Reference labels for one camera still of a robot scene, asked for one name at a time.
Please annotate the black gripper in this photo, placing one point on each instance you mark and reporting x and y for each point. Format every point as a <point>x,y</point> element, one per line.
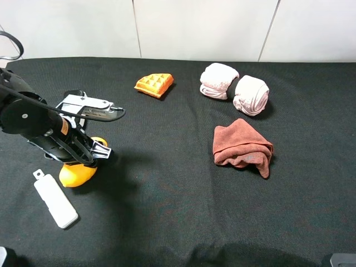
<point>68,145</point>

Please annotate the yellow toy mango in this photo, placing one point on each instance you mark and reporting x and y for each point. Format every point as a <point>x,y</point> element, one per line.
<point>78,174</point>

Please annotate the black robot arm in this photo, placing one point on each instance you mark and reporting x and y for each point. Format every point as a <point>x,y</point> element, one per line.
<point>24,112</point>

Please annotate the grey object bottom right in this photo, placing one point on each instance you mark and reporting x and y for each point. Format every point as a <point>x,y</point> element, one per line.
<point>343,260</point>

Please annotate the black white board eraser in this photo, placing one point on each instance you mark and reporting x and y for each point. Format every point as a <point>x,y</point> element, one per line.
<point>81,93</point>

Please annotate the white plastic case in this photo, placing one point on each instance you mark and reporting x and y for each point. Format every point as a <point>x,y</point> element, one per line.
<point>60,208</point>

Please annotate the orange toy waffle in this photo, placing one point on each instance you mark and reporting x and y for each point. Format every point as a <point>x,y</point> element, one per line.
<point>155,84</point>

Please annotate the black table cloth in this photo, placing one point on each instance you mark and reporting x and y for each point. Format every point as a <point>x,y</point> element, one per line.
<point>161,201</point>

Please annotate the pink rolled towel left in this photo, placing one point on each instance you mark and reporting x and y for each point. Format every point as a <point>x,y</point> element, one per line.
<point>216,79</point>

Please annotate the pink rolled towel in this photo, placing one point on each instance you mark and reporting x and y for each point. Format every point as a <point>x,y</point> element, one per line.
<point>251,95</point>
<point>216,79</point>

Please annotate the brown crumpled cloth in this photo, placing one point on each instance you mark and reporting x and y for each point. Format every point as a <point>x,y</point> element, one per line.
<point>240,145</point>

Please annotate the pink rolled towel right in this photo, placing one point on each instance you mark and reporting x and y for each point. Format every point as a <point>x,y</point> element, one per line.
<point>251,95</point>

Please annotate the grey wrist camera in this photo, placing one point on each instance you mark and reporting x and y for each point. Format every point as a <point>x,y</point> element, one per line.
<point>91,108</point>

